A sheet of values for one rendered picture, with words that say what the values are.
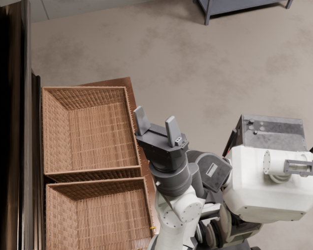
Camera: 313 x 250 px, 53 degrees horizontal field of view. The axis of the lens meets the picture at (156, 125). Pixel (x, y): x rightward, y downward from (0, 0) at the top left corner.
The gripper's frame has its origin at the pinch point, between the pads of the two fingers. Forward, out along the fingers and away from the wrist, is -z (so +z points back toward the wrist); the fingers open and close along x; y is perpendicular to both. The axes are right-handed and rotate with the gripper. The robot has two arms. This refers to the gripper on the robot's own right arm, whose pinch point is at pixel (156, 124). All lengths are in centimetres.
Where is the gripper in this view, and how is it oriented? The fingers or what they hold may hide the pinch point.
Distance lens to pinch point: 63.3
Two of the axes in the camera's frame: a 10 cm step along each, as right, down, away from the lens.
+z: 2.3, 7.5, 6.2
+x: 7.6, 2.5, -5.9
